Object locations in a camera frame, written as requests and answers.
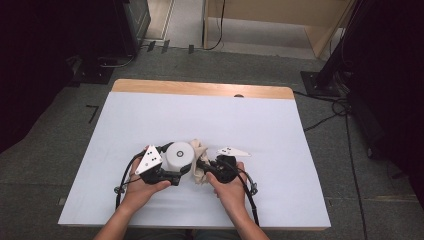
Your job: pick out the white cylinder speaker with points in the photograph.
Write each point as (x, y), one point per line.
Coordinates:
(180, 160)

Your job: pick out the flat black stand base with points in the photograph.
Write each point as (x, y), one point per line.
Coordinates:
(95, 75)

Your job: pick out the black cabinet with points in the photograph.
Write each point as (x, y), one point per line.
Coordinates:
(131, 26)

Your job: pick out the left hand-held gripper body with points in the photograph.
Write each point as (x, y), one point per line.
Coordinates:
(150, 160)

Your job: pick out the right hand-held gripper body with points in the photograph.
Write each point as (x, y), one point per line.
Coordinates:
(226, 170)

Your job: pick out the light wooden shelf unit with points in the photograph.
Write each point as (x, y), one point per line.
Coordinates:
(266, 10)

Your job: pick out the white table cover sheet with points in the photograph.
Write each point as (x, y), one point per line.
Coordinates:
(206, 113)

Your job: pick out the person's right hand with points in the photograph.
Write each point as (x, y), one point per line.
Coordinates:
(231, 196)

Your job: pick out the black stand with square base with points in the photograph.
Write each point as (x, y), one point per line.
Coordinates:
(320, 83)

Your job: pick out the person's left hand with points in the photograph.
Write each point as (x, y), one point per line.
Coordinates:
(140, 193)

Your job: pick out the dark curtain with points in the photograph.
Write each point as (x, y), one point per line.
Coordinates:
(393, 83)
(40, 66)

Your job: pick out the beige quilted cloth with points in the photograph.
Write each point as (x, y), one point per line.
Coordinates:
(200, 148)

